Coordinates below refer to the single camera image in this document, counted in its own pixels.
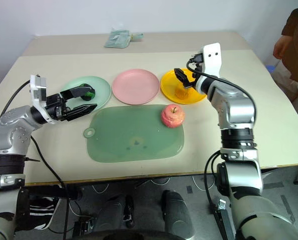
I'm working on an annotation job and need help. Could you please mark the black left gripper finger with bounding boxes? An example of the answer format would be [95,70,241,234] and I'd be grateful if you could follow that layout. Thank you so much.
[60,84,96,101]
[63,103,98,122]

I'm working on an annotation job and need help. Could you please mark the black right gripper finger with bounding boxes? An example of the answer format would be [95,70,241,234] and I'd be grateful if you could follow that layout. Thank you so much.
[174,67,196,90]

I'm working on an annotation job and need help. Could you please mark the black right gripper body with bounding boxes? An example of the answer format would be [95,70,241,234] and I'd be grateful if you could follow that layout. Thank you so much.
[188,51,205,75]

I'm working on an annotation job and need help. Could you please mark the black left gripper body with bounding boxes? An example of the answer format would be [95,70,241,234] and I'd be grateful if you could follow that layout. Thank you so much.
[44,92,72,122]

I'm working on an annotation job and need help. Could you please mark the yellow plate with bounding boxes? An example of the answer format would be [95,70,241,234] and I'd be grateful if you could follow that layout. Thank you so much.
[160,68,208,105]

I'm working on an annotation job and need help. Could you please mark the light green plate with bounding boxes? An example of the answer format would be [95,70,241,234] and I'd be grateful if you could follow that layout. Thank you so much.
[60,75,112,111]

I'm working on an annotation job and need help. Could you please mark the pink plate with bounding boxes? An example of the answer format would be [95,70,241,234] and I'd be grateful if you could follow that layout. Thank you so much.
[112,68,161,106]

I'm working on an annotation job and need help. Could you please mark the person's bare hand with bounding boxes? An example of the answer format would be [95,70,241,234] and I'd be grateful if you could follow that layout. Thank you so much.
[273,34,293,60]

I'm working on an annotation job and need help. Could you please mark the green toy vegetable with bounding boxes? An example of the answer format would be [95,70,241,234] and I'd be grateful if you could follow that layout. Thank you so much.
[80,83,97,101]

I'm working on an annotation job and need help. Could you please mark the orange toy food piece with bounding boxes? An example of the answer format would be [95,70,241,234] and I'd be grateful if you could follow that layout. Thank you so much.
[174,85,191,99]

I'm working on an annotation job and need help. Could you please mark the red apple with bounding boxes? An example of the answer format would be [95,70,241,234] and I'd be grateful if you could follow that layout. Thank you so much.
[160,103,186,129]

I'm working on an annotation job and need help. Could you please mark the green silicone mat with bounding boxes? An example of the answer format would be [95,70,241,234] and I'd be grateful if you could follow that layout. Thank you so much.
[83,104,185,164]

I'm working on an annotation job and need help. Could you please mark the teal folded cloth pouch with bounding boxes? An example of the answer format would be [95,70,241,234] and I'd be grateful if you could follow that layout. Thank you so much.
[104,28,144,49]

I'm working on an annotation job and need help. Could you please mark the black shoe white stripes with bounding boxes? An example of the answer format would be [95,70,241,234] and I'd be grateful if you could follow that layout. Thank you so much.
[26,196,57,231]

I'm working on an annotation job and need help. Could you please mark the dark rounded shape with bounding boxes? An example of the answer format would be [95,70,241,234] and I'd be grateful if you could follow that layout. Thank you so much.
[161,189,190,234]
[93,194,135,232]

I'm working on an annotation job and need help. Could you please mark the small black box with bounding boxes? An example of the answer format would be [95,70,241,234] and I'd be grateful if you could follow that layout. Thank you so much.
[73,216,94,236]

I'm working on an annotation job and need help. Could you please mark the black clamp tool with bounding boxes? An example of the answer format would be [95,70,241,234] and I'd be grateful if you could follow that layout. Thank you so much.
[213,198,236,240]

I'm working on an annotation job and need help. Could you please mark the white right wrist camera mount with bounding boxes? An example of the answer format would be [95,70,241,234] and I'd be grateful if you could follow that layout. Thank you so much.
[202,42,222,77]

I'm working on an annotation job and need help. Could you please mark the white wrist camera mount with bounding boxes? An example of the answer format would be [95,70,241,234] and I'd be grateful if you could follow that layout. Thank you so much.
[202,42,222,77]
[29,74,57,125]

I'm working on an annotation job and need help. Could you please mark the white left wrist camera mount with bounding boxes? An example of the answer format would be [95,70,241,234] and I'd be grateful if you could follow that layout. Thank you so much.
[29,74,57,125]

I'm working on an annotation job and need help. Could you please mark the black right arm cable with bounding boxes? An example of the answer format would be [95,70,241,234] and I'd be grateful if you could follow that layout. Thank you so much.
[186,57,255,118]

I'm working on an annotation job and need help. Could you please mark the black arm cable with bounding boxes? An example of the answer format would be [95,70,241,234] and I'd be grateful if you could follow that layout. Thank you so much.
[0,80,31,126]
[186,57,255,118]

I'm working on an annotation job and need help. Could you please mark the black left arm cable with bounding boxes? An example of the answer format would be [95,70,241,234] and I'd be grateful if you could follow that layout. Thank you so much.
[0,80,31,126]

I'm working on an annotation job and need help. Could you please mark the black hanging cable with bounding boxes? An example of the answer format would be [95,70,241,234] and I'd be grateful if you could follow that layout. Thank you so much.
[30,135,71,235]

